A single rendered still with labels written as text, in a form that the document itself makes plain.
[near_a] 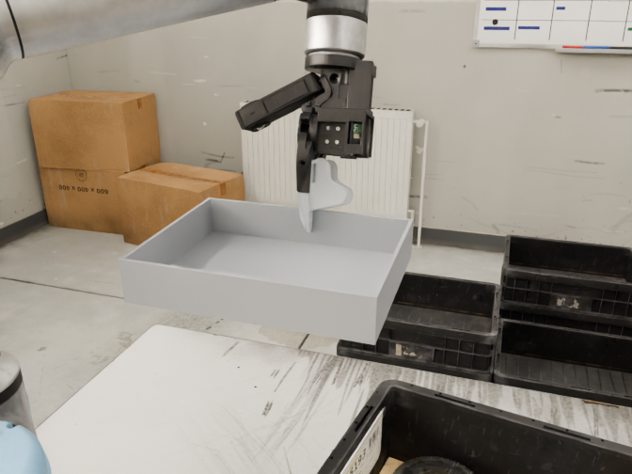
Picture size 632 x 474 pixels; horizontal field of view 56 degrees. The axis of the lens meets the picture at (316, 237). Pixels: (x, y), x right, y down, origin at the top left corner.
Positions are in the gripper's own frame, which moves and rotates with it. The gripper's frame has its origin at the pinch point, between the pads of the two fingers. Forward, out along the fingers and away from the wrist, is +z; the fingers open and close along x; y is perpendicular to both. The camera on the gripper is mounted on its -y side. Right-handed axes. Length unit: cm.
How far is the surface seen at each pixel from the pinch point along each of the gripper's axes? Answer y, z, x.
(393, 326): 6, 29, 74
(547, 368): 47, 42, 101
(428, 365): 15, 39, 77
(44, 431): -42, 37, 7
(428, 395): 17.3, 17.5, -7.2
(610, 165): 92, -25, 262
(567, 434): 31.3, 18.4, -10.1
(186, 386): -25.2, 32.6, 22.4
